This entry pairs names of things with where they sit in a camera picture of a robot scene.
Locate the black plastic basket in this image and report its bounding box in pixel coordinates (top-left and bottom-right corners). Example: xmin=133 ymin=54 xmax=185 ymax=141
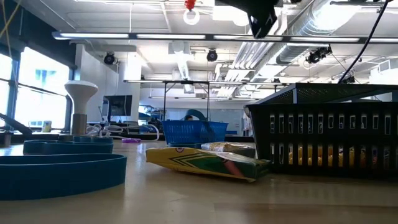
xmin=243 ymin=101 xmax=398 ymax=181

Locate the plastic-wrapped yellow white pack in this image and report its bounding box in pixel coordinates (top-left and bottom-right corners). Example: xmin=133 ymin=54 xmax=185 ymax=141
xmin=200 ymin=141 xmax=256 ymax=159

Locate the orange coil wristband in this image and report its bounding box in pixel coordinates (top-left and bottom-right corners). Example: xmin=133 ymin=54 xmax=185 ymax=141
xmin=287 ymin=146 xmax=358 ymax=166

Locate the yellow green crayon box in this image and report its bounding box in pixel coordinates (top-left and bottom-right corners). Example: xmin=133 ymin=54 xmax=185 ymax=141
xmin=145 ymin=146 xmax=272 ymax=184

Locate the large blue plate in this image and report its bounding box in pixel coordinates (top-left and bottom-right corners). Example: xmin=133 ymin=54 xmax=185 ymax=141
xmin=0 ymin=153 xmax=127 ymax=202

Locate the black mesh desk riser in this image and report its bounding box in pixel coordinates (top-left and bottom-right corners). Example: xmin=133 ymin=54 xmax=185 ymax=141
xmin=253 ymin=82 xmax=398 ymax=105

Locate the black background rack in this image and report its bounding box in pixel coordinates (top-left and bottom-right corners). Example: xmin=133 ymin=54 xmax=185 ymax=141
xmin=124 ymin=79 xmax=290 ymax=122

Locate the blue plastic basket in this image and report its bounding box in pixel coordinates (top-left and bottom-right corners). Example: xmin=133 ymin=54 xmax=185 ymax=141
xmin=161 ymin=119 xmax=229 ymax=148

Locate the overhead light bar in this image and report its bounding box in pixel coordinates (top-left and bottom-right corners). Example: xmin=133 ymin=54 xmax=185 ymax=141
xmin=51 ymin=30 xmax=398 ymax=44

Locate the black computer monitor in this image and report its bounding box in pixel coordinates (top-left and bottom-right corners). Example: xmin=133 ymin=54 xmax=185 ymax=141
xmin=101 ymin=95 xmax=133 ymax=123

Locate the white mushroom table lamp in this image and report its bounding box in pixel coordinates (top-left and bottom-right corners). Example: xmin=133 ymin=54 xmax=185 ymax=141
xmin=63 ymin=80 xmax=99 ymax=136

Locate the silver ceiling duct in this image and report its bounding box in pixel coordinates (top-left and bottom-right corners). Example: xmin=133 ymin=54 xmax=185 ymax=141
xmin=264 ymin=0 xmax=363 ymax=65

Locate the white coiled cable loop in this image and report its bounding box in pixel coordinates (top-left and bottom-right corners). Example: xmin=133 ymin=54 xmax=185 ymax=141
xmin=182 ymin=8 xmax=201 ymax=26

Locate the black hanging cable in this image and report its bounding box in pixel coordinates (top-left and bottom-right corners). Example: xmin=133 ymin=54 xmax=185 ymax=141
xmin=338 ymin=0 xmax=396 ymax=84

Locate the black aluminium table frame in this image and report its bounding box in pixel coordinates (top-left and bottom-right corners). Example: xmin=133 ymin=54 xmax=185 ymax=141
xmin=0 ymin=132 xmax=268 ymax=147

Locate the white lamp cable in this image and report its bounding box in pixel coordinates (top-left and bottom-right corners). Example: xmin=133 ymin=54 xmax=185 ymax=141
xmin=85 ymin=123 xmax=161 ymax=143

